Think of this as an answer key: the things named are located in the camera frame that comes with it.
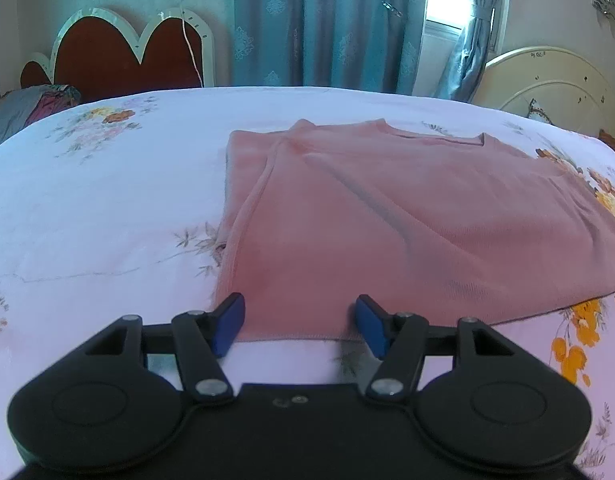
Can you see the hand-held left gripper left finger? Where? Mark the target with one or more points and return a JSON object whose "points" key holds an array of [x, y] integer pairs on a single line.
{"points": [[230, 322]]}

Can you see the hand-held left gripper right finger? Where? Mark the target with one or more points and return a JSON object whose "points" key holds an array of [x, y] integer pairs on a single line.
{"points": [[372, 325]]}

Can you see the pink long-sleeved sweater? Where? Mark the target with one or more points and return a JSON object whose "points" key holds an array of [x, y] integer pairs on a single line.
{"points": [[387, 220]]}

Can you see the white floral bedsheet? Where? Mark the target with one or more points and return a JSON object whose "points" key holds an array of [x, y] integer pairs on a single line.
{"points": [[112, 200]]}

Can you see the small embroidered cushion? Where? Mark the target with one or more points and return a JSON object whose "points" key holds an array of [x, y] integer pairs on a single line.
{"points": [[540, 111]]}

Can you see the red scalloped headboard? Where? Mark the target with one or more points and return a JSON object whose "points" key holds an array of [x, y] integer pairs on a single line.
{"points": [[112, 55]]}

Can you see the pile of grey bedding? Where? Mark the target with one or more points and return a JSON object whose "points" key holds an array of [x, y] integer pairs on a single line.
{"points": [[22, 110]]}

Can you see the orange patterned pillow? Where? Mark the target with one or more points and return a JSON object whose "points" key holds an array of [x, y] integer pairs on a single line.
{"points": [[612, 142]]}

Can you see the teal patterned curtain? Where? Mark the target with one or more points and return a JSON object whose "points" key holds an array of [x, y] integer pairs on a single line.
{"points": [[327, 25]]}

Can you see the cream round headboard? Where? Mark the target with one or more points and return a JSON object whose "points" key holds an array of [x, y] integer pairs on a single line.
{"points": [[552, 80]]}

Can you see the teal tied-back curtain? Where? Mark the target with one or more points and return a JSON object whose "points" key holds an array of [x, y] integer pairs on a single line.
{"points": [[475, 35]]}

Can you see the metal curtain clip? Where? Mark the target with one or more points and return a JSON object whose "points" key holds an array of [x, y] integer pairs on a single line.
{"points": [[391, 7]]}

